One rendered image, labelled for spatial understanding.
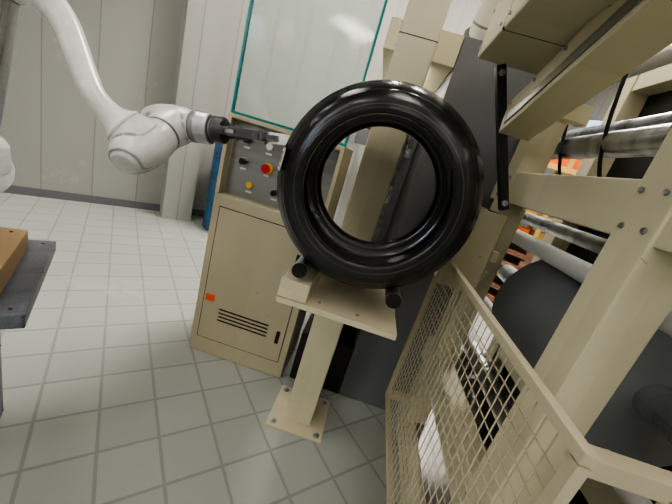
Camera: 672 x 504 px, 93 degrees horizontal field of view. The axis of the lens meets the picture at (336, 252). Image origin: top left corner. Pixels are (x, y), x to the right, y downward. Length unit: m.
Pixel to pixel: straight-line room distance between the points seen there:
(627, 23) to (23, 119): 4.19
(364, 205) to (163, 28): 3.37
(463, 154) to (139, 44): 3.71
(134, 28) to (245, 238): 2.96
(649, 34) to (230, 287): 1.64
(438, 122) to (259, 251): 1.07
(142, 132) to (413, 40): 0.87
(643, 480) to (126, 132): 1.12
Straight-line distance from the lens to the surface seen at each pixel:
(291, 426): 1.69
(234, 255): 1.67
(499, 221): 1.21
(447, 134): 0.84
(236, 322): 1.81
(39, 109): 4.23
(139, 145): 0.95
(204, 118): 1.04
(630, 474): 0.59
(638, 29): 0.84
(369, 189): 1.20
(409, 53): 1.25
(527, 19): 0.99
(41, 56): 4.21
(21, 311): 1.14
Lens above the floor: 1.24
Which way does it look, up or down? 17 degrees down
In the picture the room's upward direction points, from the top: 17 degrees clockwise
